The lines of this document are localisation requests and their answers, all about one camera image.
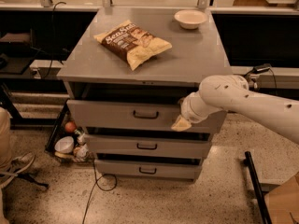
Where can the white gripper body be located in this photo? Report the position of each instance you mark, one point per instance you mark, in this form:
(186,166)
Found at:
(188,110)

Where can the grey top drawer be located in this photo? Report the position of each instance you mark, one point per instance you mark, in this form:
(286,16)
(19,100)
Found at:
(117,115)

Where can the grey drawer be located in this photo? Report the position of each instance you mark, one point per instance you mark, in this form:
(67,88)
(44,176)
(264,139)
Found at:
(117,115)
(150,169)
(142,146)

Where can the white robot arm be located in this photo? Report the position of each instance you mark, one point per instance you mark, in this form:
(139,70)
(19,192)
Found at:
(231,93)

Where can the grey drawer cabinet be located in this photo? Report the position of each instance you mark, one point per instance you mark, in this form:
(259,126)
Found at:
(93,73)

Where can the grey bottom drawer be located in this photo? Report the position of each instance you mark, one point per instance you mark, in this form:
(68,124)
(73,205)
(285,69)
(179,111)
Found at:
(150,169)

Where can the grey middle drawer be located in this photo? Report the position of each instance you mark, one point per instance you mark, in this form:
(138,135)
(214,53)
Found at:
(142,146)

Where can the sea salt chips bag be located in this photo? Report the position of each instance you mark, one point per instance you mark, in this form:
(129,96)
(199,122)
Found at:
(132,43)

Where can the black power adapter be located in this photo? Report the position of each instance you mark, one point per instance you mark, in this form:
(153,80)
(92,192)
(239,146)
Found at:
(261,68)

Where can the white bowl on cabinet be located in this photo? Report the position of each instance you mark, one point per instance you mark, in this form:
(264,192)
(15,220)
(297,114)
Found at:
(190,19)

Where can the red apple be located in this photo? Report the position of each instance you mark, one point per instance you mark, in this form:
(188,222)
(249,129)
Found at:
(70,127)

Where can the white bowl in basket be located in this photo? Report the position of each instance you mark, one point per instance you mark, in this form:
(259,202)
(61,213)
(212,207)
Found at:
(64,145)

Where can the black metal bar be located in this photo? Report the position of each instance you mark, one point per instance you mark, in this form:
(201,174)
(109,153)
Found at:
(257,189)

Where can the cardboard box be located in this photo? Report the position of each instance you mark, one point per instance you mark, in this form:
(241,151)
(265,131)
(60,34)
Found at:
(283,202)

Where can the grey sneaker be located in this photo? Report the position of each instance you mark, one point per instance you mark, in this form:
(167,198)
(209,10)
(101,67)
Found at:
(17,166)

